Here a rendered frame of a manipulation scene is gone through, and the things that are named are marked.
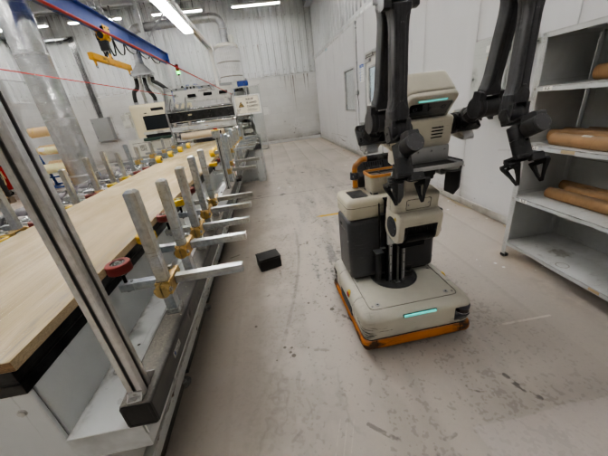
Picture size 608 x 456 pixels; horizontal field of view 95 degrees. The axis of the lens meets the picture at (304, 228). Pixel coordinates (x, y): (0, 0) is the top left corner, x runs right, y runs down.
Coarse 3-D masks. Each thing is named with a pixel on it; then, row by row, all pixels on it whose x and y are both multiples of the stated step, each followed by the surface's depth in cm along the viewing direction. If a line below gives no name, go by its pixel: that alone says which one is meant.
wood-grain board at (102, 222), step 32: (96, 224) 140; (128, 224) 134; (0, 256) 116; (32, 256) 112; (96, 256) 105; (0, 288) 91; (32, 288) 88; (64, 288) 86; (0, 320) 74; (32, 320) 72; (0, 352) 63; (32, 352) 65
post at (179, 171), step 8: (176, 168) 129; (176, 176) 130; (184, 176) 131; (184, 184) 132; (184, 192) 133; (184, 200) 135; (192, 200) 137; (192, 208) 137; (192, 216) 139; (192, 224) 140
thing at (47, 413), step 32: (160, 224) 149; (128, 256) 113; (64, 320) 77; (128, 320) 106; (64, 352) 75; (96, 352) 87; (192, 352) 169; (0, 384) 62; (32, 384) 65; (64, 384) 74; (96, 384) 85; (0, 416) 66; (32, 416) 67; (64, 416) 72; (0, 448) 70; (32, 448) 71; (64, 448) 73; (160, 448) 114
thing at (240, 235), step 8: (240, 232) 126; (192, 240) 124; (200, 240) 123; (208, 240) 122; (216, 240) 123; (224, 240) 124; (232, 240) 124; (240, 240) 124; (160, 248) 121; (168, 248) 121
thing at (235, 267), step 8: (224, 264) 103; (232, 264) 102; (240, 264) 101; (176, 272) 102; (184, 272) 101; (192, 272) 100; (200, 272) 100; (208, 272) 101; (216, 272) 101; (224, 272) 102; (232, 272) 102; (128, 280) 100; (136, 280) 100; (144, 280) 99; (152, 280) 99; (176, 280) 100; (184, 280) 101; (120, 288) 98; (128, 288) 99; (136, 288) 99; (144, 288) 100
